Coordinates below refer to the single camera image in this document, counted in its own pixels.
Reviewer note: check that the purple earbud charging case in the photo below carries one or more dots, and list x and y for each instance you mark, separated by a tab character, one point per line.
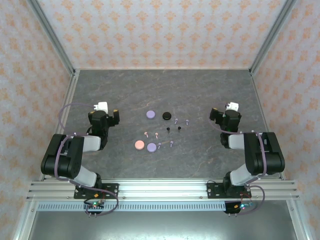
150	114
151	147

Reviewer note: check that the pink earbud charging case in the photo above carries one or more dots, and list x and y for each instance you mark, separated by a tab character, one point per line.
139	145

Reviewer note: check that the black earbud charging case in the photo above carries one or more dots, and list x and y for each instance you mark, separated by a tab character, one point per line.
166	115

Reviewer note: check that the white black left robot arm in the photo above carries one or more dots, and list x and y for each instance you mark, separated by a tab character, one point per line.
62	155

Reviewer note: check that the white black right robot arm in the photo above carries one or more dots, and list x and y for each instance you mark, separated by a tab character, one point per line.
265	155

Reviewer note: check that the grey metal shelf panel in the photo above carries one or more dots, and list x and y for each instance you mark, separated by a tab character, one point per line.
162	225

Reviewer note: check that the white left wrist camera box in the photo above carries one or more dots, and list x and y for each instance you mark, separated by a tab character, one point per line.
102	106

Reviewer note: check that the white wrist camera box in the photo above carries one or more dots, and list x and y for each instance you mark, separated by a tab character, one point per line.
102	106
233	106

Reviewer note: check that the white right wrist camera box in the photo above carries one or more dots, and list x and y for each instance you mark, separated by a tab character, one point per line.
233	106

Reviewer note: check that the aluminium side rail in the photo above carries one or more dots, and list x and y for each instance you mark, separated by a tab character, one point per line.
67	105
260	105

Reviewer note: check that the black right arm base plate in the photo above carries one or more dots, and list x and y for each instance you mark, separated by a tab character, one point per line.
212	190

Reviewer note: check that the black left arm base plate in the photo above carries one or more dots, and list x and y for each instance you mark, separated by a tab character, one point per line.
112	190

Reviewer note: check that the aluminium mounting rail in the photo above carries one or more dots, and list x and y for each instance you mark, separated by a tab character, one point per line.
162	190

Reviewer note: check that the aluminium corner post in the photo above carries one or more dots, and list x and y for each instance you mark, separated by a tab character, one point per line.
50	35
272	35

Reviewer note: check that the aluminium frame leg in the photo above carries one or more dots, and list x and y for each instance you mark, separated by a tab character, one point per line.
298	222
23	225

